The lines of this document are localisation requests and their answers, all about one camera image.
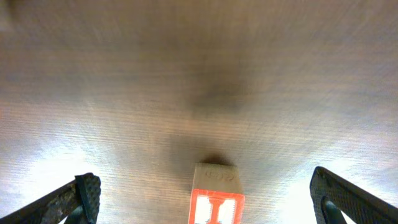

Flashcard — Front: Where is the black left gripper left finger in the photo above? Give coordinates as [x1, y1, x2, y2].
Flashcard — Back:
[1, 173, 101, 224]

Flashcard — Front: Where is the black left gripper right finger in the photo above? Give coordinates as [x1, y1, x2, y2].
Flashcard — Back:
[310, 166, 397, 224]

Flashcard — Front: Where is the red I block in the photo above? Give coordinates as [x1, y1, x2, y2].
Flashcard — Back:
[188, 162, 245, 224]

